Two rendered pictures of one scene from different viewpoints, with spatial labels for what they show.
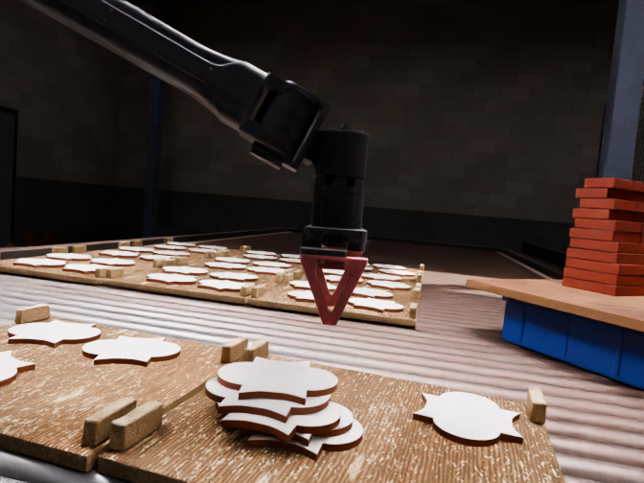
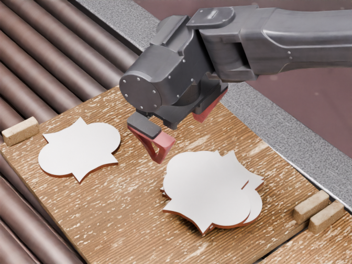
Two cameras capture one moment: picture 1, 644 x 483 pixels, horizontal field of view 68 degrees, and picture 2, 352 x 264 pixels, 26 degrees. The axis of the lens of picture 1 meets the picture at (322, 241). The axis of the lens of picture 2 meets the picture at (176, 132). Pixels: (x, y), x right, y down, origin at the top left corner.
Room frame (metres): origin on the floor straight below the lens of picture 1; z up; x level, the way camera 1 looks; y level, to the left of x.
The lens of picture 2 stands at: (1.12, 0.40, 1.85)
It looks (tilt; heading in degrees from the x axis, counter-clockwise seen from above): 47 degrees down; 216
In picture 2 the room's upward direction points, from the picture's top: straight up
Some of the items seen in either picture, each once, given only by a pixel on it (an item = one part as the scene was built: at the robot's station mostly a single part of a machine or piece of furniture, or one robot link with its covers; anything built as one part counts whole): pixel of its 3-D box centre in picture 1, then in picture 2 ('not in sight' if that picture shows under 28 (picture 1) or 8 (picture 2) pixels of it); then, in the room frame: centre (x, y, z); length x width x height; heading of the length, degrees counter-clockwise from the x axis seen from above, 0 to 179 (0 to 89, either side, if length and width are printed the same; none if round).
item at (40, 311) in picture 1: (33, 313); not in sight; (0.82, 0.49, 0.95); 0.06 x 0.02 x 0.03; 164
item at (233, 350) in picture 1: (234, 349); not in sight; (0.71, 0.12, 0.95); 0.06 x 0.02 x 0.03; 164
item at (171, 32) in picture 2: (340, 156); (177, 47); (0.54, -0.01, 1.23); 0.07 x 0.06 x 0.07; 7
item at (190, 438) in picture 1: (360, 431); (160, 176); (0.52, -0.06, 0.93); 0.41 x 0.35 x 0.02; 73
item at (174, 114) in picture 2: (337, 211); (178, 80); (0.53, -0.01, 1.17); 0.10 x 0.07 x 0.07; 178
